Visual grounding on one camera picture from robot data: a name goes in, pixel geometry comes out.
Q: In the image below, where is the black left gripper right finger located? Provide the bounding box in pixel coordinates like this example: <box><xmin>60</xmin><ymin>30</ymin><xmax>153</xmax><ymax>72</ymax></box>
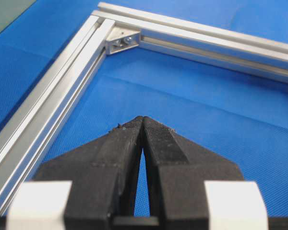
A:
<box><xmin>142</xmin><ymin>116</ymin><xmax>243</xmax><ymax>230</ymax></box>

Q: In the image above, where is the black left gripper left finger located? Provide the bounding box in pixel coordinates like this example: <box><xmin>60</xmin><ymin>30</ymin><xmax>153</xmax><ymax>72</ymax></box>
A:
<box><xmin>33</xmin><ymin>116</ymin><xmax>143</xmax><ymax>230</ymax></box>

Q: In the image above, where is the aluminium extrusion frame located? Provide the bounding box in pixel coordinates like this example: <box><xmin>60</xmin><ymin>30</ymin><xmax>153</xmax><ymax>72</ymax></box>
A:
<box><xmin>0</xmin><ymin>1</ymin><xmax>288</xmax><ymax>216</ymax></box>

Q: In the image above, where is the aluminium corner bracket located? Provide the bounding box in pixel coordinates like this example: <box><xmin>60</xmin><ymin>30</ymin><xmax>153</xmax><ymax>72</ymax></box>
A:
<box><xmin>105</xmin><ymin>26</ymin><xmax>141</xmax><ymax>55</ymax></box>

